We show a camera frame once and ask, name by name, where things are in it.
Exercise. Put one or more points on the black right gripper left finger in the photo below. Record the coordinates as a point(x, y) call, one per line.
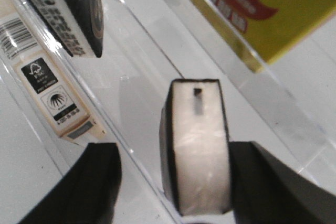
point(87, 193)

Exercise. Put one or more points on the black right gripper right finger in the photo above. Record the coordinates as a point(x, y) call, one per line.
point(265, 190)

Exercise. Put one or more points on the black tissue pack rear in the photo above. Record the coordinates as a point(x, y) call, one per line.
point(77, 24)

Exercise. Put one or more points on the peach carton box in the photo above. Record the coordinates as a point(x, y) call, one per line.
point(54, 95)

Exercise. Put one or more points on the clear acrylic display shelf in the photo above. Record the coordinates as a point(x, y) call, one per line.
point(288, 107)

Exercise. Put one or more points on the yellow nabati wafer box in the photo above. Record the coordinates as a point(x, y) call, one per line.
point(263, 30)

